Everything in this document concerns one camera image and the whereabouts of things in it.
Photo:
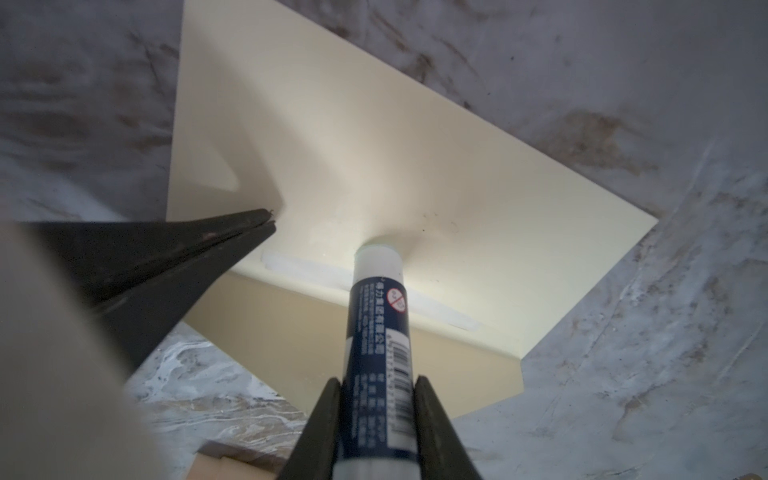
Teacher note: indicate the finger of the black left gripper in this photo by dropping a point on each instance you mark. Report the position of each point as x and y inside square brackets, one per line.
[139, 319]
[103, 259]

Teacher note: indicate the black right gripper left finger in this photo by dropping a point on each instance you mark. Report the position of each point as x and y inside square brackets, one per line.
[313, 456]

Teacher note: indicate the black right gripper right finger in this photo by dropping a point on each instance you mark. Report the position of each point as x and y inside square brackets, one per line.
[441, 453]

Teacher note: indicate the blue white glue stick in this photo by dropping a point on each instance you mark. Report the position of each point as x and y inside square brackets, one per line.
[377, 436]

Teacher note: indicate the cream paper envelope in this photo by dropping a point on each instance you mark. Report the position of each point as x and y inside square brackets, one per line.
[499, 241]

